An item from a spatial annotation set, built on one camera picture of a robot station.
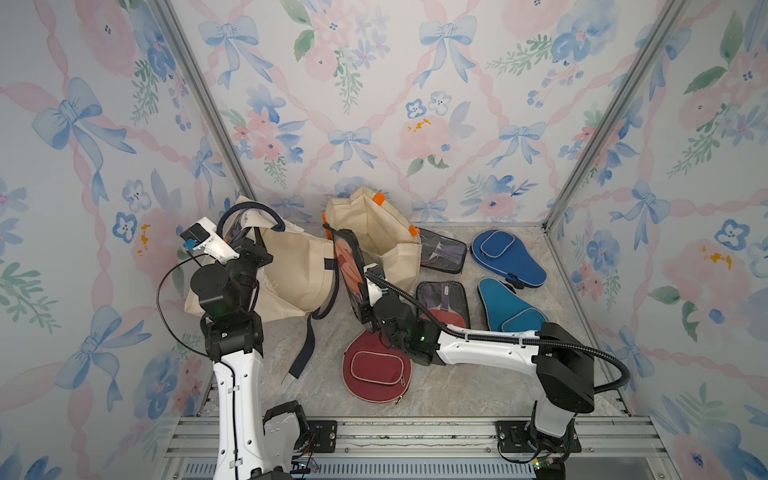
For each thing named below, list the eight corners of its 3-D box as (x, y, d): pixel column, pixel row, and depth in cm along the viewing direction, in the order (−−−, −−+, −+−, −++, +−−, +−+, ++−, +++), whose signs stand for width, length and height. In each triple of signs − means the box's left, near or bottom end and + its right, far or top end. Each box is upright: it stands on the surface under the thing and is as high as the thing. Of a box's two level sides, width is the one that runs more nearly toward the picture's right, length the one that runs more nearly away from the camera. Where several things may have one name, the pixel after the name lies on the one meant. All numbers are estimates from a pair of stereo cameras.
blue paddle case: (508, 300, 101) (513, 292, 98) (464, 246, 116) (466, 238, 112) (546, 281, 106) (552, 273, 102) (499, 232, 121) (502, 224, 117)
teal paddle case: (488, 331, 93) (491, 325, 90) (477, 284, 104) (480, 277, 101) (544, 331, 93) (550, 325, 90) (528, 285, 104) (532, 278, 101)
